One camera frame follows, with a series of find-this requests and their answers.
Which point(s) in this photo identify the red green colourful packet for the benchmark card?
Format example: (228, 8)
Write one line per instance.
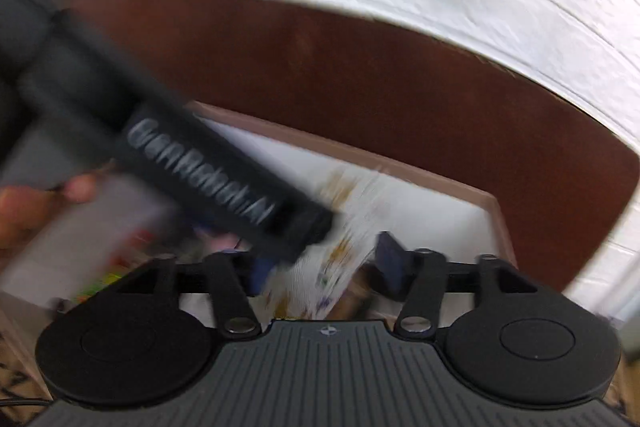
(117, 264)

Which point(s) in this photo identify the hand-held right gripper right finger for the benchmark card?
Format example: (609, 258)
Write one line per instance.
(391, 263)

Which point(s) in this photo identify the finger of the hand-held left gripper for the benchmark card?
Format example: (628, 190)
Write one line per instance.
(216, 237)

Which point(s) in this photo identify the person's left hand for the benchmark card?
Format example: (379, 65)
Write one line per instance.
(30, 207)

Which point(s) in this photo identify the dark brown wooden board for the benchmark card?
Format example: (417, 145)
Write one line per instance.
(380, 97)

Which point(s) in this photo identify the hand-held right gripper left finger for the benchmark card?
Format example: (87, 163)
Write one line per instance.
(260, 276)

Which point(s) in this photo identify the white colourful printed packet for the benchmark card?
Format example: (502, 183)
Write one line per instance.
(330, 252)

